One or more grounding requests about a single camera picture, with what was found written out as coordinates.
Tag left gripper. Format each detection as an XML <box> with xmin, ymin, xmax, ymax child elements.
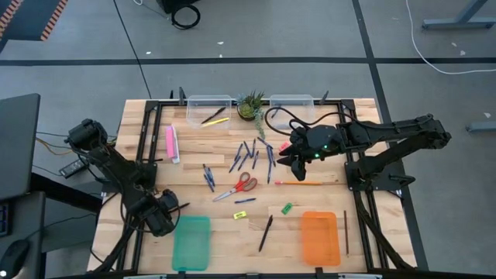
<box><xmin>137</xmin><ymin>188</ymin><xmax>181</xmax><ymax>238</ymax></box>

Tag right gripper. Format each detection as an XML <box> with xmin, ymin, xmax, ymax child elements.
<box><xmin>277</xmin><ymin>124</ymin><xmax>346</xmax><ymax>182</ymax></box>

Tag orange pencil with pink eraser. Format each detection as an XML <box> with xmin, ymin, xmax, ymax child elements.
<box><xmin>274</xmin><ymin>180</ymin><xmax>323</xmax><ymax>186</ymax></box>

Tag red-handled scissors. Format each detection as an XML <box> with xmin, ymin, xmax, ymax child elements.
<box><xmin>212</xmin><ymin>171</ymin><xmax>259</xmax><ymax>203</ymax></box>

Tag dark grey click pen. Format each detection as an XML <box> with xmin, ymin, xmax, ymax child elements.
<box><xmin>258</xmin><ymin>214</ymin><xmax>274</xmax><ymax>253</ymax></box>

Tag teal plastic bin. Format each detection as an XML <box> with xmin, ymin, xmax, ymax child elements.
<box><xmin>171</xmin><ymin>215</ymin><xmax>212</xmax><ymax>272</ymax></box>

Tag clear plastic bin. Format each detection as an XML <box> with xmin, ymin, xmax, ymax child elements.
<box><xmin>269</xmin><ymin>94</ymin><xmax>315</xmax><ymax>131</ymax></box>
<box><xmin>186</xmin><ymin>94</ymin><xmax>233</xmax><ymax>130</ymax></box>

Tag potted succulent plant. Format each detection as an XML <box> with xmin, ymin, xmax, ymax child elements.
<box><xmin>236</xmin><ymin>91</ymin><xmax>268</xmax><ymax>140</ymax></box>

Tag pink stapler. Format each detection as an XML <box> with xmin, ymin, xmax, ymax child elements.
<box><xmin>165</xmin><ymin>126</ymin><xmax>181</xmax><ymax>165</ymax></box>

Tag orange plastic bin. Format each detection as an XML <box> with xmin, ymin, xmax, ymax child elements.
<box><xmin>301</xmin><ymin>211</ymin><xmax>342</xmax><ymax>267</ymax></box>

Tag brown pencil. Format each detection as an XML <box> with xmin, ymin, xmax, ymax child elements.
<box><xmin>343</xmin><ymin>210</ymin><xmax>350</xmax><ymax>258</ymax></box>

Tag yellow pen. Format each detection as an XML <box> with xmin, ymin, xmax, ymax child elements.
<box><xmin>200</xmin><ymin>117</ymin><xmax>231</xmax><ymax>129</ymax></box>

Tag black power adapter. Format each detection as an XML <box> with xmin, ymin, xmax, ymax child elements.
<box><xmin>58</xmin><ymin>157</ymin><xmax>91</xmax><ymax>180</ymax></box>

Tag dark grey desk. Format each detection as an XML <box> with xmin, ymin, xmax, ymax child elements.
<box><xmin>0</xmin><ymin>191</ymin><xmax>47</xmax><ymax>279</ymax></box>

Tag black computer mouse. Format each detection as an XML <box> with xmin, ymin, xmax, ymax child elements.
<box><xmin>0</xmin><ymin>239</ymin><xmax>31</xmax><ymax>279</ymax></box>

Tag dark grey monitor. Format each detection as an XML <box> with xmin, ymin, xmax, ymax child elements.
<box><xmin>0</xmin><ymin>92</ymin><xmax>42</xmax><ymax>202</ymax></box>

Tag grey table foot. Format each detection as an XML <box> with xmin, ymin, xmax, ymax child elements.
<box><xmin>466</xmin><ymin>120</ymin><xmax>496</xmax><ymax>133</ymax></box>

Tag black box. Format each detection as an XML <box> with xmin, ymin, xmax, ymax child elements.
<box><xmin>156</xmin><ymin>0</ymin><xmax>199</xmax><ymax>15</ymax></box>

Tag grey table leg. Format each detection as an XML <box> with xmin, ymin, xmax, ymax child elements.
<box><xmin>422</xmin><ymin>0</ymin><xmax>496</xmax><ymax>31</ymax></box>

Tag hazard-striped floor mat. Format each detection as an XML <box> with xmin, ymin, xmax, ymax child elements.
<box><xmin>0</xmin><ymin>0</ymin><xmax>70</xmax><ymax>43</ymax></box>

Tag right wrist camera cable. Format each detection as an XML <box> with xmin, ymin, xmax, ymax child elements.
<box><xmin>263</xmin><ymin>105</ymin><xmax>350</xmax><ymax>135</ymax></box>

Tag black aluminium table frame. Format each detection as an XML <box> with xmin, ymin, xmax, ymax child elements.
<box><xmin>87</xmin><ymin>98</ymin><xmax>419</xmax><ymax>279</ymax></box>

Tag thin black floor cable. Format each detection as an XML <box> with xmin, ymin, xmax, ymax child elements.
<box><xmin>112</xmin><ymin>0</ymin><xmax>153</xmax><ymax>100</ymax></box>

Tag black coiled cable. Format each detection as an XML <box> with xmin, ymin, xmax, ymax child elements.
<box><xmin>170</xmin><ymin>3</ymin><xmax>202</xmax><ymax>31</ymax></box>

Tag white floor cable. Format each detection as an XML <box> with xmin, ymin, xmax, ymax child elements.
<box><xmin>405</xmin><ymin>0</ymin><xmax>496</xmax><ymax>75</ymax></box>

